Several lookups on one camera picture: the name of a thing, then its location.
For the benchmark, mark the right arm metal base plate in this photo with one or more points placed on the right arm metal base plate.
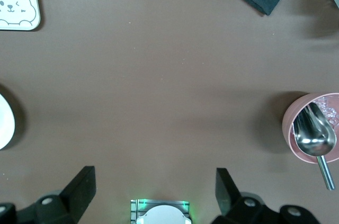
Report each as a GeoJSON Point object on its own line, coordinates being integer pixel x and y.
{"type": "Point", "coordinates": [134, 208]}

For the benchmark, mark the pink bowl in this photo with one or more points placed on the pink bowl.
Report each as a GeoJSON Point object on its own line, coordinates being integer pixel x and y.
{"type": "Point", "coordinates": [290, 126]}

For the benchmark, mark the white round plate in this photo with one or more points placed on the white round plate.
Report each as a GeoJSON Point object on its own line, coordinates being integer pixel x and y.
{"type": "Point", "coordinates": [5, 123]}

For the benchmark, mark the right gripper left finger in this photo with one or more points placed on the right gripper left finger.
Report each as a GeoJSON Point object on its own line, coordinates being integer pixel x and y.
{"type": "Point", "coordinates": [79, 195]}

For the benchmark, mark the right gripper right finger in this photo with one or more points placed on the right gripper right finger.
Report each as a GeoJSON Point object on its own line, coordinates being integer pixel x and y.
{"type": "Point", "coordinates": [226, 192]}

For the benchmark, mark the cream bear print tray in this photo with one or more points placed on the cream bear print tray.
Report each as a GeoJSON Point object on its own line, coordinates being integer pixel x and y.
{"type": "Point", "coordinates": [16, 1]}

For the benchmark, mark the clear crushed ice pile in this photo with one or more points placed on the clear crushed ice pile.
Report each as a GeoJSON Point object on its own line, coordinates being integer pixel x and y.
{"type": "Point", "coordinates": [329, 112]}

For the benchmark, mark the metal scoop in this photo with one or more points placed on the metal scoop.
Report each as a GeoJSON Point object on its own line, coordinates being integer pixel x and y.
{"type": "Point", "coordinates": [315, 134]}

